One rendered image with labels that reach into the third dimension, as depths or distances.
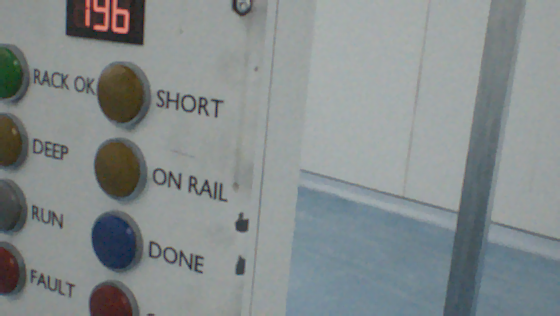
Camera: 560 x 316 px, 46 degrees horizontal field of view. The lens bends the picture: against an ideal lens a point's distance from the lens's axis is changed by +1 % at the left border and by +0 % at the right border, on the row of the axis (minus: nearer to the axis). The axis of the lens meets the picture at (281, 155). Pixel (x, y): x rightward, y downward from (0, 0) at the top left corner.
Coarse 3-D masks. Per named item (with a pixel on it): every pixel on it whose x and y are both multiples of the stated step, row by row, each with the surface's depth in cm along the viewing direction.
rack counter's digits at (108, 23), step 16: (80, 0) 31; (96, 0) 31; (112, 0) 30; (128, 0) 30; (80, 16) 31; (96, 16) 31; (112, 16) 30; (128, 16) 30; (112, 32) 30; (128, 32) 30
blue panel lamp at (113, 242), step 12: (108, 216) 32; (96, 228) 32; (108, 228) 31; (120, 228) 31; (96, 240) 32; (108, 240) 32; (120, 240) 31; (132, 240) 31; (96, 252) 32; (108, 252) 32; (120, 252) 31; (132, 252) 31; (108, 264) 32; (120, 264) 32
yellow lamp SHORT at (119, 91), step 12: (108, 72) 30; (120, 72) 30; (132, 72) 30; (108, 84) 30; (120, 84) 30; (132, 84) 30; (108, 96) 30; (120, 96) 30; (132, 96) 30; (108, 108) 30; (120, 108) 30; (132, 108) 30; (120, 120) 30
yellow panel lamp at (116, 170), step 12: (108, 144) 31; (120, 144) 31; (96, 156) 31; (108, 156) 31; (120, 156) 30; (132, 156) 30; (96, 168) 31; (108, 168) 31; (120, 168) 31; (132, 168) 30; (108, 180) 31; (120, 180) 31; (132, 180) 30; (108, 192) 31; (120, 192) 31; (132, 192) 31
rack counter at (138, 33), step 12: (72, 0) 31; (132, 0) 30; (144, 0) 29; (72, 12) 32; (132, 12) 30; (144, 12) 30; (72, 24) 32; (132, 24) 30; (84, 36) 31; (96, 36) 31; (108, 36) 31; (120, 36) 30; (132, 36) 30
